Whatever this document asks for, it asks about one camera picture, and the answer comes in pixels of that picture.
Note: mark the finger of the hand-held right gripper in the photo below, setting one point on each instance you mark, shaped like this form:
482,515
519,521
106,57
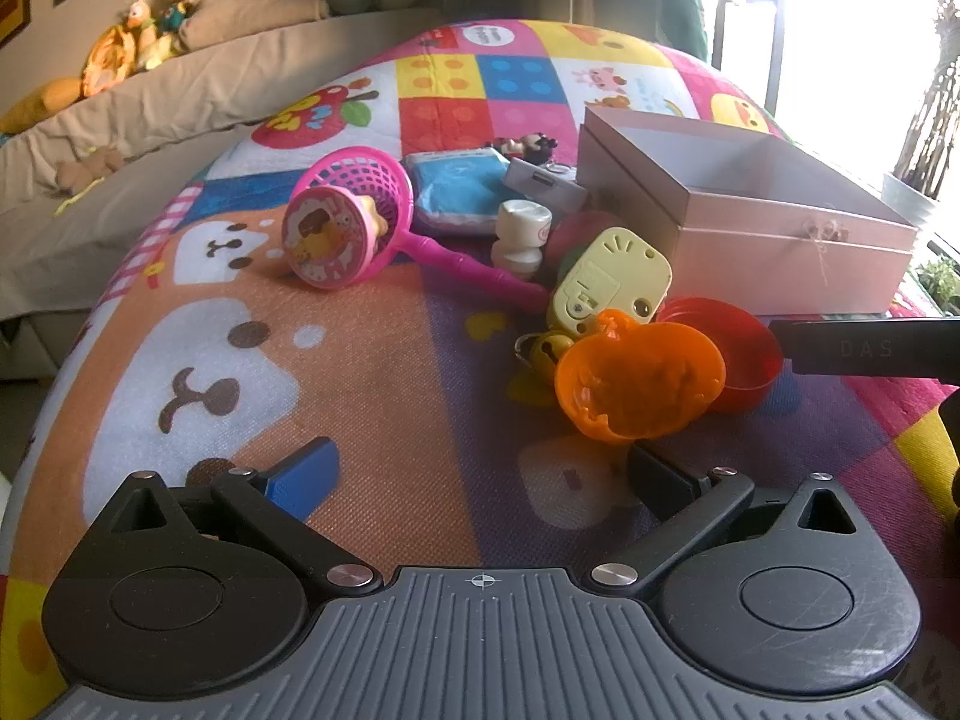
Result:
862,349

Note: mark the silver card case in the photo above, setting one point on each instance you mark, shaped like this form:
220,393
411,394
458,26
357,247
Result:
544,184

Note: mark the red plastic bowl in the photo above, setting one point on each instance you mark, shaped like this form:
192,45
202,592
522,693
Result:
746,364

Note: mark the yellow toy phone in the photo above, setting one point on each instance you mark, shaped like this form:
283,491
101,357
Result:
607,277

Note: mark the green hanging cloth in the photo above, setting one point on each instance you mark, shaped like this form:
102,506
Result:
681,7

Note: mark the beige pillow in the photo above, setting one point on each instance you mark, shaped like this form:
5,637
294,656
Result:
255,19

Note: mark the pink toy net scoop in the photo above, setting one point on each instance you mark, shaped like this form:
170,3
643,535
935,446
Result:
450,259

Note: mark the yellow plush cushion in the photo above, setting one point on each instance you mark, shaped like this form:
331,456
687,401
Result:
37,105

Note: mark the small white bottle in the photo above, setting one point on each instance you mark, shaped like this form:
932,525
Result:
521,232

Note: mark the small brown plush toy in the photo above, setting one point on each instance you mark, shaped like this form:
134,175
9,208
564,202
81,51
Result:
88,171

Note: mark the metal plant bucket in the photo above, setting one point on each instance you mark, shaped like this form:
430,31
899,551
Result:
909,199

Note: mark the yellow duck plush toy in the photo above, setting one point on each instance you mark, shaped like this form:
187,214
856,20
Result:
116,52

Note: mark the dry branch plant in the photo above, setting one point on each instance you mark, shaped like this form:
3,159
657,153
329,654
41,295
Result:
934,135

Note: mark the beige sofa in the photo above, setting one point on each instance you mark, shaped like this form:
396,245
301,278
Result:
187,97

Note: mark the round pink cartoon toy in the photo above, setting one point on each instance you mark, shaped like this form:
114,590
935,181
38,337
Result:
324,240

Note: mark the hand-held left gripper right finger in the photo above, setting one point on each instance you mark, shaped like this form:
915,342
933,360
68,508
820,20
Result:
660,486

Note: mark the colourful cartoon play mat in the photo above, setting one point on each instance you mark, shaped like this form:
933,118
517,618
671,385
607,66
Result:
322,382

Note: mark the pink cardboard box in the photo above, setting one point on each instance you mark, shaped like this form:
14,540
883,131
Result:
787,240

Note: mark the blue tissue packet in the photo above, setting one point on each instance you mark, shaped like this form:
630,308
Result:
457,189

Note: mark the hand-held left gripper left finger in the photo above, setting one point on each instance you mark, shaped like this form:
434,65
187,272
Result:
304,481

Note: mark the small green plant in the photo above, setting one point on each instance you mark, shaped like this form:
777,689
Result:
941,285

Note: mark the orange pumpkin toy container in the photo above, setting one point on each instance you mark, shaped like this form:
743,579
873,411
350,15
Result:
637,382

